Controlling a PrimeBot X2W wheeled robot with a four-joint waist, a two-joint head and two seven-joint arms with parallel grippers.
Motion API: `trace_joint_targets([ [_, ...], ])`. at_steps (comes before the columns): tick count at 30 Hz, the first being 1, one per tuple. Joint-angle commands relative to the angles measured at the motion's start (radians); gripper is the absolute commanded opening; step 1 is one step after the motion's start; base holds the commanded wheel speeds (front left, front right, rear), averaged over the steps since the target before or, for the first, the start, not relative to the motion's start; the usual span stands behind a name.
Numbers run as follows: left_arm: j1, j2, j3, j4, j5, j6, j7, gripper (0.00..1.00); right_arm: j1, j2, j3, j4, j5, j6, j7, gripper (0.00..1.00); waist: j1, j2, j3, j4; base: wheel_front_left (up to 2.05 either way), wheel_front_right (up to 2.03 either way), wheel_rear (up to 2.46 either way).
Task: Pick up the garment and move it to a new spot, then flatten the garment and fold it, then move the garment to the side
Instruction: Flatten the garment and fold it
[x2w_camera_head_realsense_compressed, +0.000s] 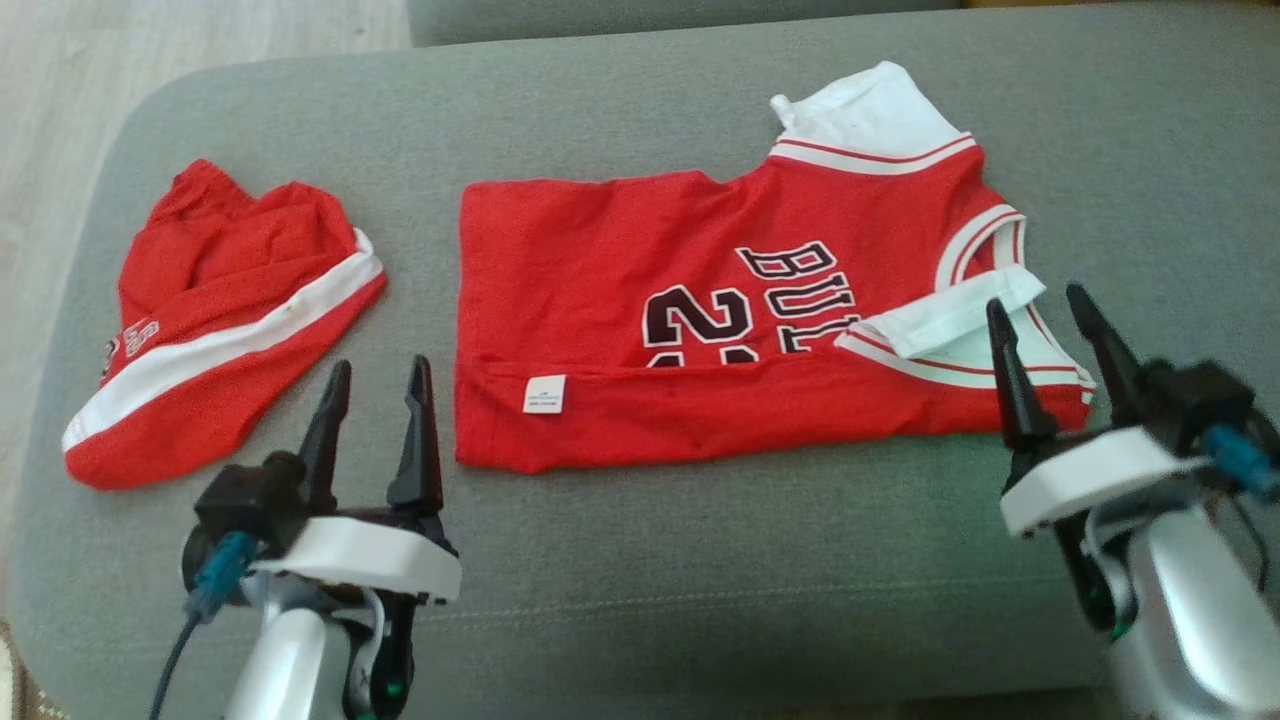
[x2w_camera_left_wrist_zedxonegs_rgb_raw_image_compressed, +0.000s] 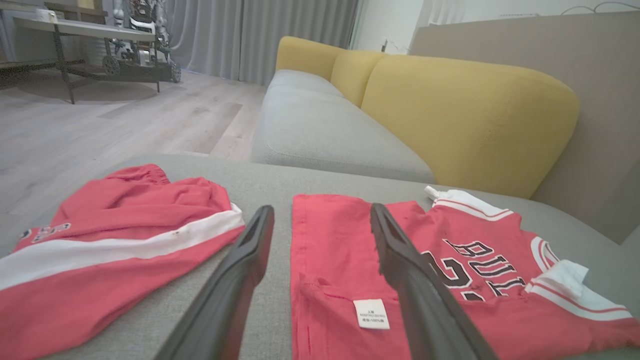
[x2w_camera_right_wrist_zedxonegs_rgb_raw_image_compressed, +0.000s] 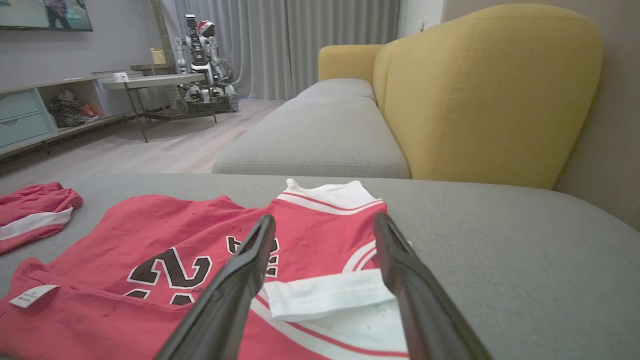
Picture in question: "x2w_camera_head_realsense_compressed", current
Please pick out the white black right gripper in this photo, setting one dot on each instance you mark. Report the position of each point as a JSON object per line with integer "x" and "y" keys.
{"x": 1090, "y": 475}

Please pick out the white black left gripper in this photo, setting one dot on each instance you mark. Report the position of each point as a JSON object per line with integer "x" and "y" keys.
{"x": 370, "y": 555}

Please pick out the red shorts with white stripe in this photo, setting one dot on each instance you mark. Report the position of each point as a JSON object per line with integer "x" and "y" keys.
{"x": 220, "y": 300}

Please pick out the red white basketball jersey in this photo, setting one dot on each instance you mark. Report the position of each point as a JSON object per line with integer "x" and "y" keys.
{"x": 650, "y": 260}

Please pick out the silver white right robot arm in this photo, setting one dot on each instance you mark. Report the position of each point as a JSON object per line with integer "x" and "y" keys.
{"x": 1200, "y": 620}

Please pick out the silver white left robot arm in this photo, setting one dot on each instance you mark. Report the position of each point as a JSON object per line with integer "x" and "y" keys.
{"x": 290, "y": 660}

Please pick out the grey fabric ottoman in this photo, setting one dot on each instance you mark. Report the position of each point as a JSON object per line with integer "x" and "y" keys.
{"x": 700, "y": 560}

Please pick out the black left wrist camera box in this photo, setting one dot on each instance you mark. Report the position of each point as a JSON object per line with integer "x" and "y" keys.
{"x": 250, "y": 500}

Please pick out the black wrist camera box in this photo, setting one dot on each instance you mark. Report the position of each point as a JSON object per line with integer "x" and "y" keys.
{"x": 250, "y": 500}
{"x": 1200, "y": 400}

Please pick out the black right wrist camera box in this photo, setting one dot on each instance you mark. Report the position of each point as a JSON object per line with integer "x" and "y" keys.
{"x": 1200, "y": 400}

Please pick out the blue right camera connector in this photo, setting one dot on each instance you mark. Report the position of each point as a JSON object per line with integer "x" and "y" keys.
{"x": 1240, "y": 460}

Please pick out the blue camera connector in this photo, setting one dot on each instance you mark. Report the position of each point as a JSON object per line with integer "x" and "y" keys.
{"x": 1240, "y": 460}
{"x": 220, "y": 575}

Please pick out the blue left camera connector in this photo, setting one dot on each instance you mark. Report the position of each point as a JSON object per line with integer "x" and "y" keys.
{"x": 220, "y": 575}

